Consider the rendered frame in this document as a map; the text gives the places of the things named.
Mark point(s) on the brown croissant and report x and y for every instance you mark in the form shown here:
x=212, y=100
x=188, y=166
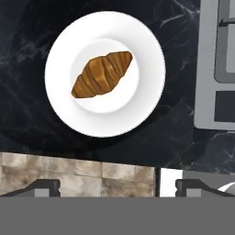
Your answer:
x=102, y=74

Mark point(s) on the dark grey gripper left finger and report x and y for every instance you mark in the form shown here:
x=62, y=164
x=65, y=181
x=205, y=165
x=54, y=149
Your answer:
x=46, y=186

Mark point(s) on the white round plate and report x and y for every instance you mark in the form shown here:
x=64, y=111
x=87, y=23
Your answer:
x=104, y=39

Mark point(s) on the grey stove hob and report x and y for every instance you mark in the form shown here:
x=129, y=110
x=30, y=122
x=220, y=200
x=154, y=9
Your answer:
x=206, y=76

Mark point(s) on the white and grey oven front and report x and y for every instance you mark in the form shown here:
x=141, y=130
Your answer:
x=171, y=182

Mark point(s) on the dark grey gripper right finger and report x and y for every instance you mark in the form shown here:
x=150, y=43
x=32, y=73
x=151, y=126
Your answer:
x=189, y=185

